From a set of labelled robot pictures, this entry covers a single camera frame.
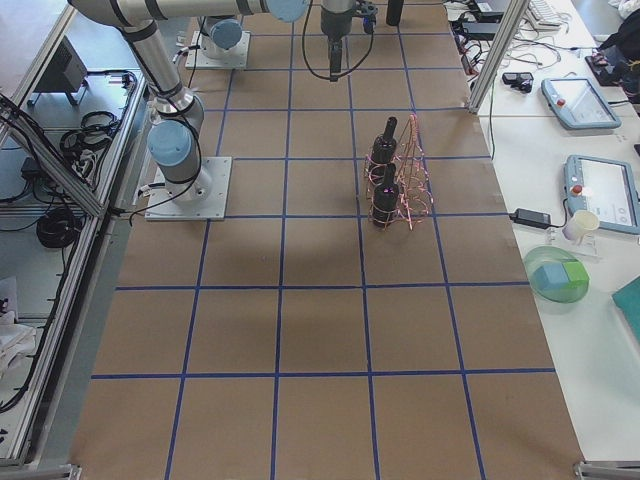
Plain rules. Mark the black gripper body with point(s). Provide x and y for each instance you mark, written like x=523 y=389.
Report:
x=333 y=25

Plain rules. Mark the carried dark wine bottle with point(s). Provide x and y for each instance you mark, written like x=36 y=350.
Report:
x=394 y=12

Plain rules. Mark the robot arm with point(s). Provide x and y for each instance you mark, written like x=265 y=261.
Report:
x=173 y=140
x=225 y=32

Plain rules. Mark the dark wine bottle in basket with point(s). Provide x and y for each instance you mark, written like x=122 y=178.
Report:
x=383 y=148

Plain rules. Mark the teach pendant far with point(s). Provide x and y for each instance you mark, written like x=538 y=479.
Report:
x=578 y=104

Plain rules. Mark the teach pendant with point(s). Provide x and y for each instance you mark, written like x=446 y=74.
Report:
x=605 y=188
x=578 y=104

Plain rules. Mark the grey monitor on floor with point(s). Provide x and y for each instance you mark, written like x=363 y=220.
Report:
x=66 y=73

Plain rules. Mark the black power adapter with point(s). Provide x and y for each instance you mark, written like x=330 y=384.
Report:
x=531 y=218

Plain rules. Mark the teach pendant near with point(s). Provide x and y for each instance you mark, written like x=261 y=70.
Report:
x=605 y=188

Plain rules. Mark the white paper cup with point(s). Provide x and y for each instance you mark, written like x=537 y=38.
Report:
x=582 y=223

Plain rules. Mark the blue foam cube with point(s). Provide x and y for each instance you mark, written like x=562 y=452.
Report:
x=549 y=277

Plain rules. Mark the green glass bowl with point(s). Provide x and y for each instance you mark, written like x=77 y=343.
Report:
x=549 y=254

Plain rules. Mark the green foam cube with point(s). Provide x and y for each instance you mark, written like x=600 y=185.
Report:
x=576 y=274

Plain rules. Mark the teal cloth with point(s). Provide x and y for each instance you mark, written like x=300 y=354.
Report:
x=627 y=299

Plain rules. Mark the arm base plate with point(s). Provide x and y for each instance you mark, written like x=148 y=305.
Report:
x=210 y=56
x=206 y=198

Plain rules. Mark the copper wire wine basket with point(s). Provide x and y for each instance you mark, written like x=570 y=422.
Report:
x=415 y=202

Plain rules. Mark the aluminium frame post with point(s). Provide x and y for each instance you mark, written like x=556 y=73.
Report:
x=503 y=38

